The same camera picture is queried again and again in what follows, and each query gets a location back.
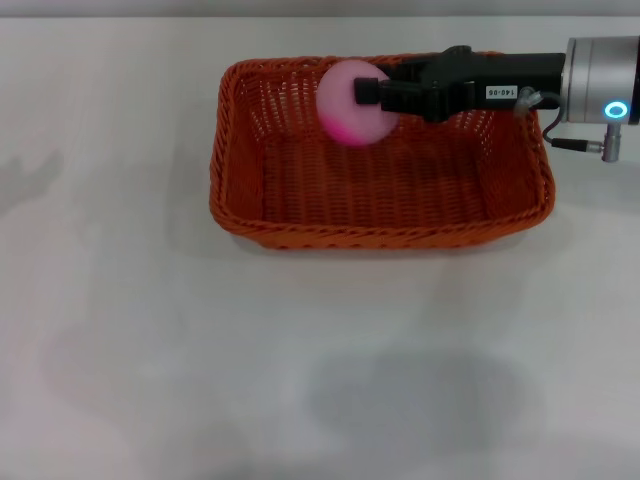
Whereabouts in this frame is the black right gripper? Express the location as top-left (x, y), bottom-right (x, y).
top-left (353, 44), bottom-right (569, 124)

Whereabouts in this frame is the pink foam ball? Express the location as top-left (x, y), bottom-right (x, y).
top-left (315, 60), bottom-right (401, 147)

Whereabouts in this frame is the orange woven plastic basket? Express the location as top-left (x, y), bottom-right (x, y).
top-left (208, 51), bottom-right (557, 251)

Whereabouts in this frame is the right arm cable with connector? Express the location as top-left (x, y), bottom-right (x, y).
top-left (514, 86), bottom-right (622, 164)

